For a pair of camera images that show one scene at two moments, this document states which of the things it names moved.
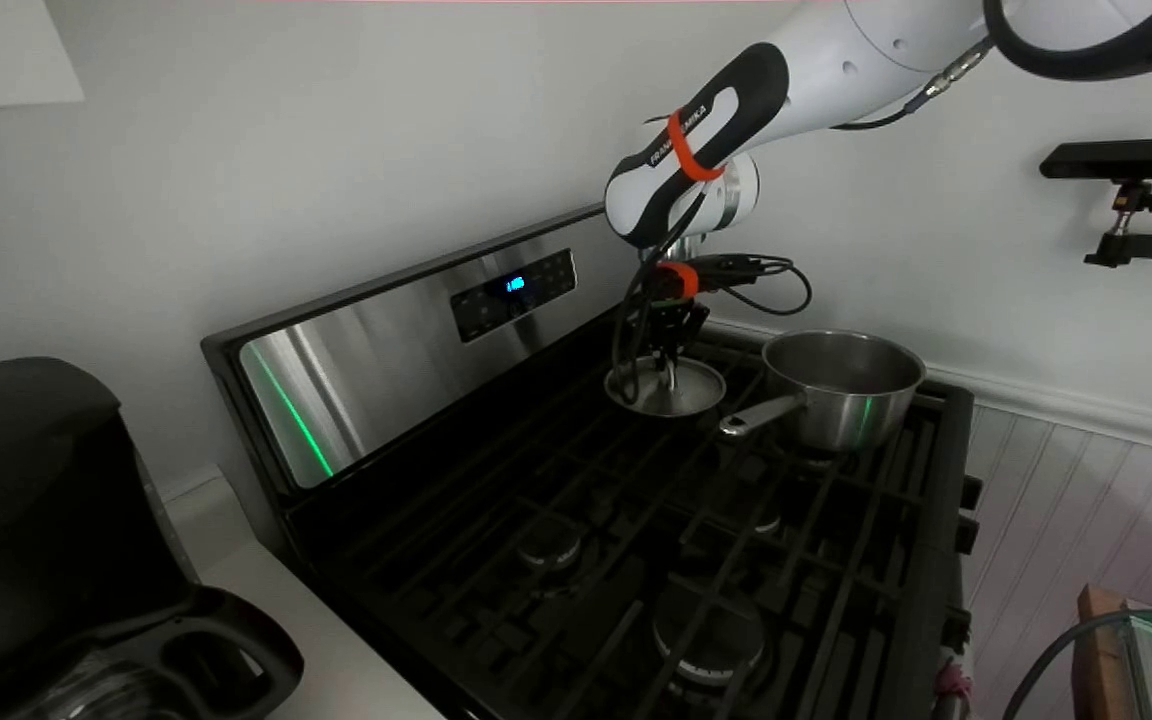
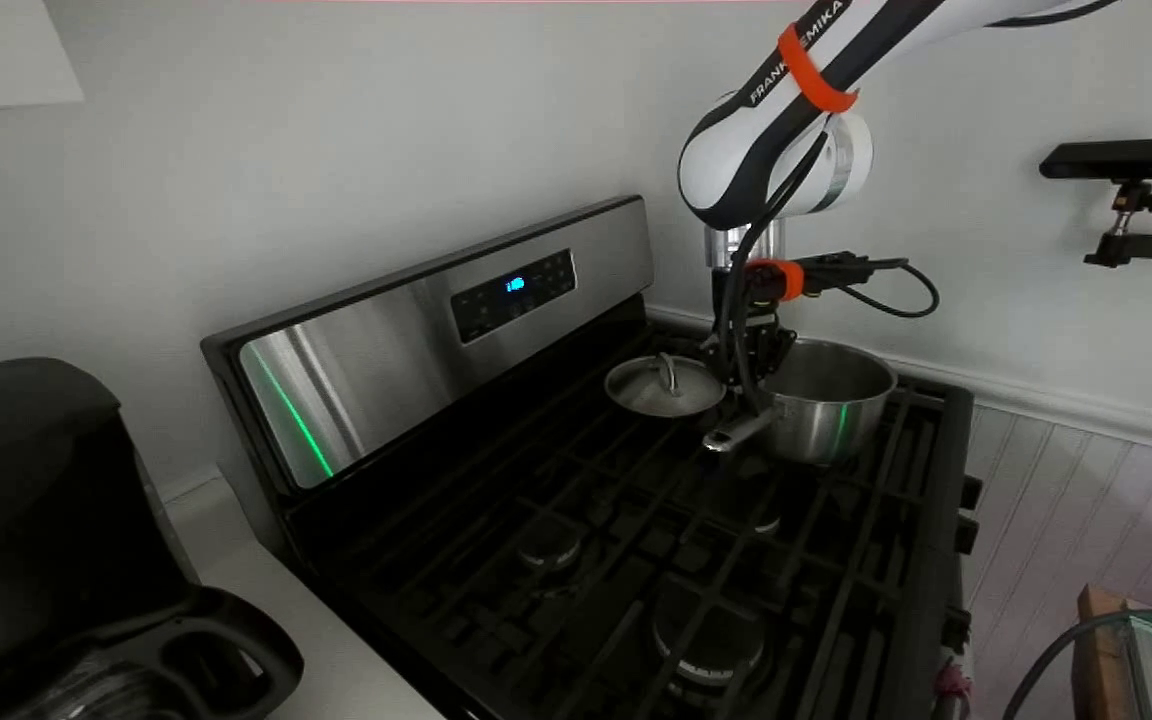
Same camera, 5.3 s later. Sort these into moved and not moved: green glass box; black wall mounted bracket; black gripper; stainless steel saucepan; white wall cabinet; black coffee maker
Moved: stainless steel saucepan; black gripper
Not moved: green glass box; black coffee maker; black wall mounted bracket; white wall cabinet
